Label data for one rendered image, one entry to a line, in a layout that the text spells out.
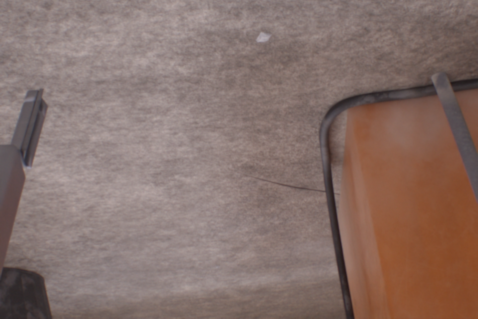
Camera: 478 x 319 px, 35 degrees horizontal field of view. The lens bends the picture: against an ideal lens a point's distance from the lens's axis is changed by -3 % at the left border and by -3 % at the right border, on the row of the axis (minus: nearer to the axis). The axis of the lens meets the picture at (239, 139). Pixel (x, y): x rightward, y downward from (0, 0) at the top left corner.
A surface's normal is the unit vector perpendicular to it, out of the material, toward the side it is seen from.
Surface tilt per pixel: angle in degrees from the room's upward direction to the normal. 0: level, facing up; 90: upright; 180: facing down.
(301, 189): 0
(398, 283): 90
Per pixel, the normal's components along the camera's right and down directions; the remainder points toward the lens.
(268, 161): 0.13, 0.90
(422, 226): -0.09, -0.41
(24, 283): 0.79, -0.46
